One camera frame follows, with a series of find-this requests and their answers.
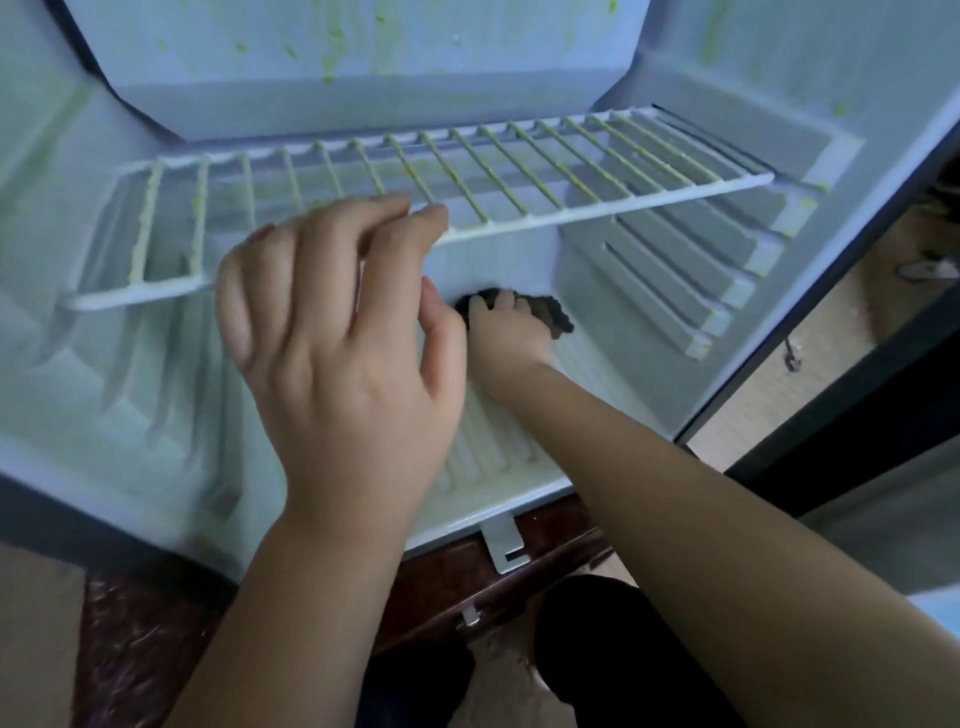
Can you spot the person's left hand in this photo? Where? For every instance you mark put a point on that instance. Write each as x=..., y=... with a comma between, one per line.
x=345, y=375

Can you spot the person's right hand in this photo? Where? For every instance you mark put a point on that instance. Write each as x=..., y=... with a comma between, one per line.
x=507, y=348

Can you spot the dark grey cloth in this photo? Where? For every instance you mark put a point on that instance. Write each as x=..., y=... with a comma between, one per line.
x=548, y=312

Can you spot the grey mini fridge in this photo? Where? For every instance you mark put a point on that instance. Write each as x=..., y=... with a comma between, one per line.
x=150, y=450

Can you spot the fridge door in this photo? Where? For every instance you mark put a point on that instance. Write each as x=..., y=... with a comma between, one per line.
x=885, y=495

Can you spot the person's right forearm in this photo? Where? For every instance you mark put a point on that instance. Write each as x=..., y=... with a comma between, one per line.
x=720, y=540

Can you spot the person's dark trousers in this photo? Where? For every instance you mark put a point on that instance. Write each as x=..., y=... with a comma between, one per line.
x=615, y=660

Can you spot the dark red wooden stand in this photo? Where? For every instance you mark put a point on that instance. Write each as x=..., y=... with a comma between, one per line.
x=135, y=645

